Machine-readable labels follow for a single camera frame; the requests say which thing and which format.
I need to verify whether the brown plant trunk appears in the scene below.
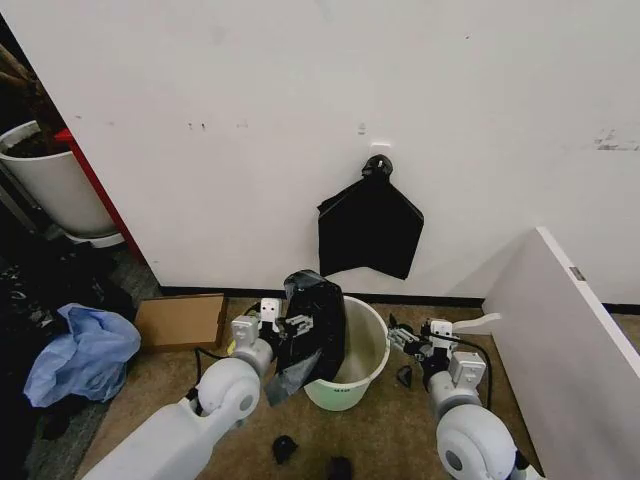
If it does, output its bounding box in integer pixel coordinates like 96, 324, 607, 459
0, 42, 66, 151

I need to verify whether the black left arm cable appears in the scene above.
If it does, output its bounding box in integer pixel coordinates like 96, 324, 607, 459
192, 346, 230, 402

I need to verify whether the white planter saucer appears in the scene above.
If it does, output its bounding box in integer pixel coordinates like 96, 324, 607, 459
58, 228, 127, 249

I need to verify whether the white round trash bin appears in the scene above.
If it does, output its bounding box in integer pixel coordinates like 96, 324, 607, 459
302, 295, 391, 413

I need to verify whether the white flat board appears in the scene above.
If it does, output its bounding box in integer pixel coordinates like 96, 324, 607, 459
481, 225, 640, 480

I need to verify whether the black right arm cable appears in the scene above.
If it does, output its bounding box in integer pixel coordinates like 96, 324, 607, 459
451, 337, 495, 407

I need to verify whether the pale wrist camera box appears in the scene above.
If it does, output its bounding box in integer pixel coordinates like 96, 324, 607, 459
430, 319, 454, 347
259, 298, 282, 327

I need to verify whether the blue plastic bag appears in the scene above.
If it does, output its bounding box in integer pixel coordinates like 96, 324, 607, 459
23, 302, 143, 409

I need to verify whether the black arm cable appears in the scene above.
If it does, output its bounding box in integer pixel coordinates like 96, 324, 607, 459
451, 337, 495, 407
192, 346, 230, 402

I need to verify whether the black bag on wall hook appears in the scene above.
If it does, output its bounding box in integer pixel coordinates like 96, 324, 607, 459
317, 155, 426, 282

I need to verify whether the pile of black items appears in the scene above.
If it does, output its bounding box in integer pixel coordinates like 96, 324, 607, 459
0, 238, 137, 442

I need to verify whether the white round planter pot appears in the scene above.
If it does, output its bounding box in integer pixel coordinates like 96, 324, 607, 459
0, 119, 120, 239

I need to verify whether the black baseboard strip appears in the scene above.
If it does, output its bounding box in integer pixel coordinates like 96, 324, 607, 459
158, 285, 487, 308

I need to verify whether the black plastic garbage bag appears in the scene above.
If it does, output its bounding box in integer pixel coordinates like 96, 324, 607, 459
263, 269, 347, 409

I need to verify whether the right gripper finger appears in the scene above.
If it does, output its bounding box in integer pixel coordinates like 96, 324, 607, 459
394, 340, 427, 362
386, 313, 424, 347

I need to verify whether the brown cardboard box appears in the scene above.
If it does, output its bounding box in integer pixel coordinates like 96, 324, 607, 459
134, 293, 228, 352

